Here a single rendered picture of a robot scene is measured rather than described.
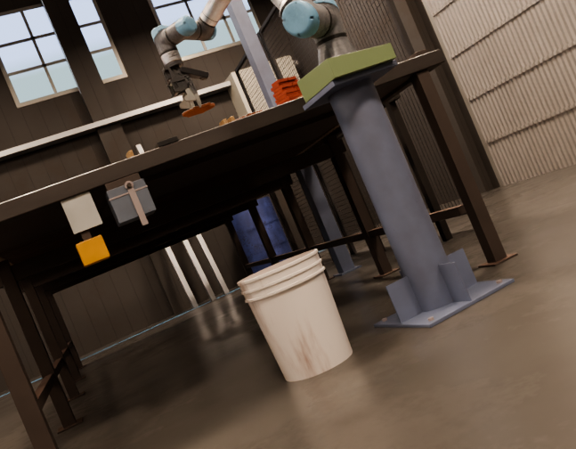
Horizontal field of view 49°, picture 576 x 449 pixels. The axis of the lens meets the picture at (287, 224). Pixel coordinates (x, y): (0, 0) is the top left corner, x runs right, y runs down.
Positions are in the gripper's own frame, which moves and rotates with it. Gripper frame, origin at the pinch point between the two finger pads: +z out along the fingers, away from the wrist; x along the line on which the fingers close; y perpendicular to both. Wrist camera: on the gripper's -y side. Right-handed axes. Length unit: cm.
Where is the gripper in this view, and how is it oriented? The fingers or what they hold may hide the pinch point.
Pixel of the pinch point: (198, 109)
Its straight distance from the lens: 258.9
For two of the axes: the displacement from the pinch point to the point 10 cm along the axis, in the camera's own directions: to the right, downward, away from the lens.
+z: 3.9, 9.2, 0.4
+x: 3.6, -1.1, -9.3
